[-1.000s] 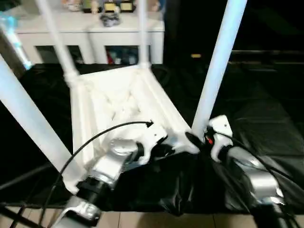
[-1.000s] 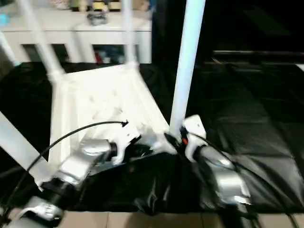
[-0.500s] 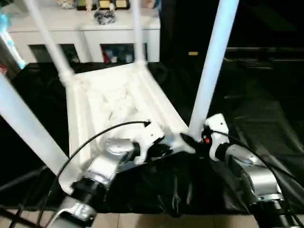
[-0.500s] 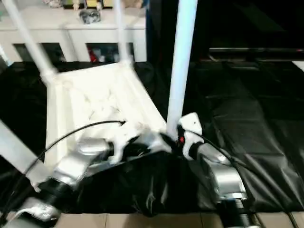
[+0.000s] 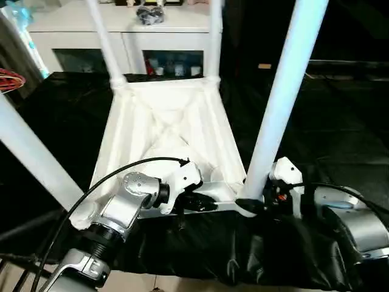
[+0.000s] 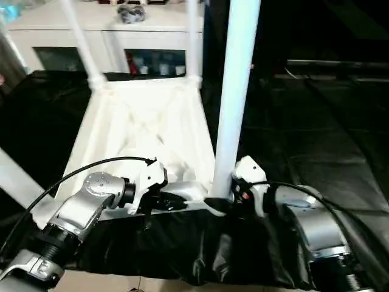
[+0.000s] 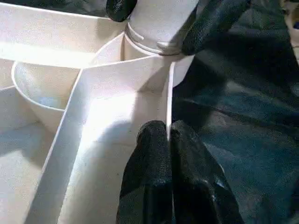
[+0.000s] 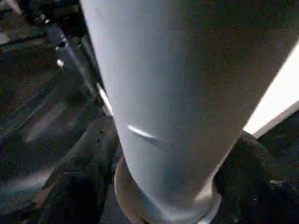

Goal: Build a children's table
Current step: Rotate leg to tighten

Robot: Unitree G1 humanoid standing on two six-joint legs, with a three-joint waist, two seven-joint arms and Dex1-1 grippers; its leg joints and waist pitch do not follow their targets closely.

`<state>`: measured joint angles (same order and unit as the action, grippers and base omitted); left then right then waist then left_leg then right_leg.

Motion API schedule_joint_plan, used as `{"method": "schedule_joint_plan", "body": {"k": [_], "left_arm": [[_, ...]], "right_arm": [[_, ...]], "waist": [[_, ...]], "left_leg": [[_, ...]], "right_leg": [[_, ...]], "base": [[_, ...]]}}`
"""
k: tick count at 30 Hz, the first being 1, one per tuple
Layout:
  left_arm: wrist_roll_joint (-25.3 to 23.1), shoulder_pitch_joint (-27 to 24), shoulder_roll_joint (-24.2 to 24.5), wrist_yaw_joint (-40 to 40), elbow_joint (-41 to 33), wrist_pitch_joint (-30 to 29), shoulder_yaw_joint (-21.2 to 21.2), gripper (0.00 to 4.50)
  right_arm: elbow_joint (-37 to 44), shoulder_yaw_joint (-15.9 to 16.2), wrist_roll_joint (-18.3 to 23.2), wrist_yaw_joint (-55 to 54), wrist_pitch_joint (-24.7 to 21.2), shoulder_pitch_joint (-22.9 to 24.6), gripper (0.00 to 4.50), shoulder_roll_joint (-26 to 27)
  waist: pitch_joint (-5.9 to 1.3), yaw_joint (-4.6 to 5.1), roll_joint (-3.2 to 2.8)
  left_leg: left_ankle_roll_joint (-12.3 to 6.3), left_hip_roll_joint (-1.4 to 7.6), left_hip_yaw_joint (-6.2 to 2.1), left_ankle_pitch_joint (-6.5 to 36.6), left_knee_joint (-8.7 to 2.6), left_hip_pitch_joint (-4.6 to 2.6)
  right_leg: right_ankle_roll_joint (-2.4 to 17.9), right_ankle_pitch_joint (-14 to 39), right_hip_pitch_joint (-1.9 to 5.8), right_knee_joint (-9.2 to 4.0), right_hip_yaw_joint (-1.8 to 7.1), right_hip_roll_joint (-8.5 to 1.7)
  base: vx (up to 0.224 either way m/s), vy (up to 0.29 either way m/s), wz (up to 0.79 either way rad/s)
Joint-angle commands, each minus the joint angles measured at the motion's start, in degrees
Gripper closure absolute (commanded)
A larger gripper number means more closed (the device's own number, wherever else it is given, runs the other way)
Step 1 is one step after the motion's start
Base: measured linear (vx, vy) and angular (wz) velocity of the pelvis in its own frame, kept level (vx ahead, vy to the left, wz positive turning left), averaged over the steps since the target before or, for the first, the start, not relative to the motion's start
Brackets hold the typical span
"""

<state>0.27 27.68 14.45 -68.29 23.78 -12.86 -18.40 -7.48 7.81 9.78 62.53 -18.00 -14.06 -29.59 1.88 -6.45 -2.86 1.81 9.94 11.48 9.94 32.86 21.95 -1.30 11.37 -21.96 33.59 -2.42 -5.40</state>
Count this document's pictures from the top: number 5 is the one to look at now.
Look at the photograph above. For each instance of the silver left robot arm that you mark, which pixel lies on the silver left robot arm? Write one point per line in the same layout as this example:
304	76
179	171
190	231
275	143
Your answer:
115	213

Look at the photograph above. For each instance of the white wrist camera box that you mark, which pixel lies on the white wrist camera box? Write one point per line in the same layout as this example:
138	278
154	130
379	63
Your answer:
182	182
287	179

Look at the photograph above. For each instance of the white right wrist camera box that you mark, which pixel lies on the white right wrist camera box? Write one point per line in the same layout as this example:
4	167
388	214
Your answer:
287	179

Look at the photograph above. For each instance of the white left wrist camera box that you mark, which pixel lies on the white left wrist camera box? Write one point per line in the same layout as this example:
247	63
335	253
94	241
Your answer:
182	182

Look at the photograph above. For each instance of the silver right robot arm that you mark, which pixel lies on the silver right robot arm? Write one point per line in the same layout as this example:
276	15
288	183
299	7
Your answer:
358	225

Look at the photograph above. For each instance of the small yellow tag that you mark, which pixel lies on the small yellow tag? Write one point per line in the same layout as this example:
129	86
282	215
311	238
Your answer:
264	66

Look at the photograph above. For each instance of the black work mat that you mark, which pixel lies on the black work mat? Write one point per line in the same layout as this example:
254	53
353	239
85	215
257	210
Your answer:
328	146

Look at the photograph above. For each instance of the white plastic table top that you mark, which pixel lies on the white plastic table top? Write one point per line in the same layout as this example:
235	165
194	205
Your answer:
164	128

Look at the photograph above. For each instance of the shiny ornament on cabinet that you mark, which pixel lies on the shiny ornament on cabinet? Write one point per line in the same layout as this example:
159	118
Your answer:
150	14

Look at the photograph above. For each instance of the white cabinet with glass doors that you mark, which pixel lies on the white cabinet with glass doors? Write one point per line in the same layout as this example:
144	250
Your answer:
115	33

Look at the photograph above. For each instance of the black metal stand frame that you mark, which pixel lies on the black metal stand frame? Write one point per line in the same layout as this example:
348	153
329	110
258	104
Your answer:
15	274

